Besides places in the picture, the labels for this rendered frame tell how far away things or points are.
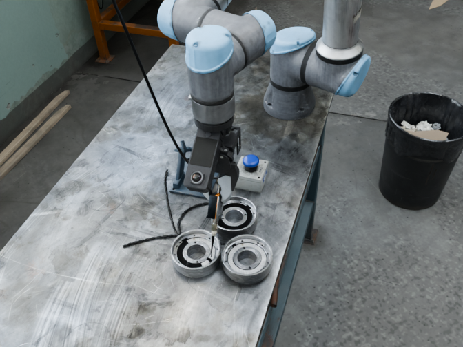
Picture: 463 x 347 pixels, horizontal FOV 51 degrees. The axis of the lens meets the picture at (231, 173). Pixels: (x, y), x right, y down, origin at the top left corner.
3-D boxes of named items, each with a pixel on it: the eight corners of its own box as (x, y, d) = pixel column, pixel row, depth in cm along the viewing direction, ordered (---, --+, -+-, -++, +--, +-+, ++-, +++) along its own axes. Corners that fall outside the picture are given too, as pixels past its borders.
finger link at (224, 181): (243, 188, 103) (238, 155, 97) (235, 208, 99) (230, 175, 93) (229, 187, 104) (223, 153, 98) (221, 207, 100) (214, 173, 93)
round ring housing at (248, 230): (237, 201, 117) (236, 188, 114) (267, 226, 111) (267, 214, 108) (202, 223, 112) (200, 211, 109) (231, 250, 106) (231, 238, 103)
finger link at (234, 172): (242, 187, 96) (236, 153, 90) (240, 192, 95) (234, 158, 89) (219, 184, 97) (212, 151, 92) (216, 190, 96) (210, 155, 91)
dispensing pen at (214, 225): (201, 257, 100) (210, 177, 97) (207, 251, 104) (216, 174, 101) (211, 259, 99) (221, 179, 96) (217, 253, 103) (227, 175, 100)
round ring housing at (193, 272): (231, 262, 104) (231, 250, 101) (191, 290, 99) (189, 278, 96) (202, 233, 110) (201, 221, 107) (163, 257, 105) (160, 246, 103)
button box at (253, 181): (261, 193, 118) (261, 179, 115) (233, 187, 120) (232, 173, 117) (269, 171, 124) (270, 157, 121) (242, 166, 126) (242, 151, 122)
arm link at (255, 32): (229, -2, 90) (191, 21, 84) (282, 12, 85) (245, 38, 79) (231, 37, 95) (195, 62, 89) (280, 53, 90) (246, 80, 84)
